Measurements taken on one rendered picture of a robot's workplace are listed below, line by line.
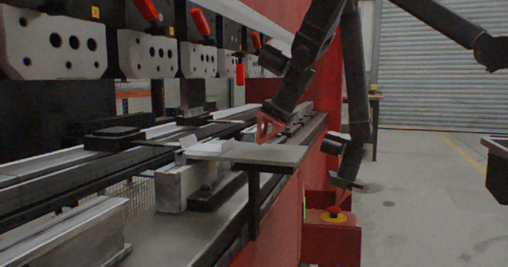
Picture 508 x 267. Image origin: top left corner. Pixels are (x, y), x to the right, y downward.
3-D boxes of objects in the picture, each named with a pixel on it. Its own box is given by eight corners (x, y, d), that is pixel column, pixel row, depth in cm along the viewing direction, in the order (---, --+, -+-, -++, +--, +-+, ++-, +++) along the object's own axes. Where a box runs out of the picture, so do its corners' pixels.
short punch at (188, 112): (187, 118, 81) (187, 78, 79) (181, 118, 81) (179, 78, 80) (205, 113, 90) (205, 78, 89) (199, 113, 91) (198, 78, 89)
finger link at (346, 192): (320, 198, 110) (329, 172, 108) (342, 205, 109) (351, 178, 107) (321, 206, 103) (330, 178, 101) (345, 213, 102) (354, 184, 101)
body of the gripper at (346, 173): (326, 175, 108) (333, 153, 107) (358, 184, 107) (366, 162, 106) (328, 181, 102) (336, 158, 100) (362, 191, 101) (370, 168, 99)
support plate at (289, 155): (296, 167, 70) (296, 162, 70) (183, 158, 78) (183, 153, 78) (308, 149, 87) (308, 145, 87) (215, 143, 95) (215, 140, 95)
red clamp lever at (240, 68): (244, 85, 96) (244, 51, 95) (230, 85, 97) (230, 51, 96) (246, 85, 98) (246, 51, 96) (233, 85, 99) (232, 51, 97)
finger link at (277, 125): (242, 137, 76) (262, 101, 74) (252, 132, 83) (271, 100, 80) (267, 153, 75) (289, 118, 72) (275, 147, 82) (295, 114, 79)
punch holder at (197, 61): (190, 78, 74) (187, -2, 71) (156, 78, 76) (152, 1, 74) (218, 78, 88) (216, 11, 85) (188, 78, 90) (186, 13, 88)
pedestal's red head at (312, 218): (360, 269, 92) (363, 206, 90) (300, 264, 95) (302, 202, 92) (350, 235, 112) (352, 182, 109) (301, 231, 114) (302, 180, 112)
